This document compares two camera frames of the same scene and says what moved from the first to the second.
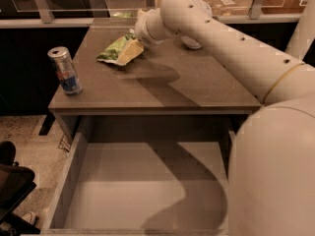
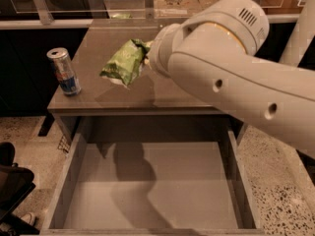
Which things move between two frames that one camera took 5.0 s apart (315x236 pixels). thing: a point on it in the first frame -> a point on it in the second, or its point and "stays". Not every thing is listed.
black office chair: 16,184 stays
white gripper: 142,29 -> 157,53
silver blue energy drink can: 66,70 stays
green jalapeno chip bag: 112,51 -> 125,63
